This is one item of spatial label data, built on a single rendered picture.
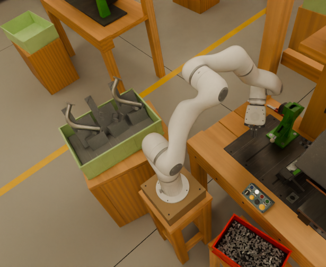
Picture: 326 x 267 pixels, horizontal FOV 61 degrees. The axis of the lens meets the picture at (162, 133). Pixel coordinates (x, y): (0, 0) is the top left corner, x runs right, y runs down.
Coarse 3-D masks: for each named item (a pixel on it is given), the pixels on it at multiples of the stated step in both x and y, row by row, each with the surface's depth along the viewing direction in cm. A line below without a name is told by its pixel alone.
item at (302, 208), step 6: (318, 192) 124; (312, 198) 123; (318, 198) 123; (324, 198) 122; (306, 204) 122; (312, 204) 121; (318, 204) 121; (324, 204) 120; (300, 210) 121; (306, 210) 120; (312, 210) 120; (318, 210) 119; (324, 210) 119; (306, 216) 119; (312, 216) 118; (318, 216) 118; (324, 216) 118; (312, 222) 118; (318, 222) 116; (324, 222) 116; (324, 228) 115
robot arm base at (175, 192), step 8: (184, 176) 158; (160, 184) 146; (168, 184) 139; (176, 184) 142; (184, 184) 155; (160, 192) 151; (168, 192) 148; (176, 192) 148; (184, 192) 152; (168, 200) 151; (176, 200) 150
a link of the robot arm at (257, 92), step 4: (252, 88) 140; (256, 88) 138; (260, 88) 137; (264, 88) 136; (252, 92) 140; (256, 92) 138; (260, 92) 138; (264, 92) 137; (252, 96) 140; (256, 96) 138; (260, 96) 138; (264, 96) 138
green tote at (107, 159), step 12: (156, 120) 193; (60, 132) 192; (72, 132) 203; (144, 132) 185; (156, 132) 192; (120, 144) 178; (132, 144) 185; (108, 156) 180; (120, 156) 187; (84, 168) 174; (96, 168) 181; (108, 168) 188
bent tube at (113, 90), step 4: (116, 80) 183; (120, 80) 184; (116, 84) 184; (112, 88) 185; (112, 92) 186; (112, 96) 188; (116, 96) 188; (116, 100) 189; (120, 100) 190; (124, 100) 192; (128, 104) 194; (132, 104) 195; (136, 104) 196; (140, 104) 198
